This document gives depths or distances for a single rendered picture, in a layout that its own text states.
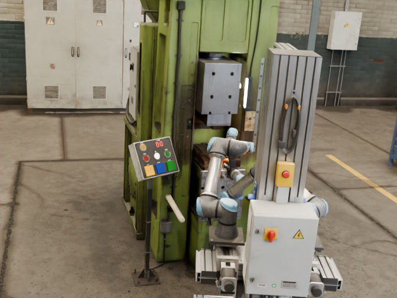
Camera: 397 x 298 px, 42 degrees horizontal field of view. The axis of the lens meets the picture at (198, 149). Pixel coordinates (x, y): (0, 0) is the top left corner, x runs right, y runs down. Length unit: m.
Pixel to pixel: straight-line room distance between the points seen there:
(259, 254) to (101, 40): 6.83
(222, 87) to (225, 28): 0.46
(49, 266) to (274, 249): 2.36
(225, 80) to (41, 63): 5.53
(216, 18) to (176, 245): 1.94
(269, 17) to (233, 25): 0.30
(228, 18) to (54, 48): 5.37
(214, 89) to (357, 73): 7.79
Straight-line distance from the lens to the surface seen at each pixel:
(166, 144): 4.00
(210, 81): 4.04
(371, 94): 11.95
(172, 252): 4.65
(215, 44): 4.16
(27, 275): 4.57
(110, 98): 9.37
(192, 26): 4.09
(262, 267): 2.87
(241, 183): 3.61
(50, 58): 9.19
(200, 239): 4.43
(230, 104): 4.14
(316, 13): 10.97
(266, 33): 4.30
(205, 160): 4.22
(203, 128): 4.64
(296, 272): 2.91
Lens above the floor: 2.36
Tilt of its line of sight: 18 degrees down
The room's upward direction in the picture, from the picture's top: 4 degrees clockwise
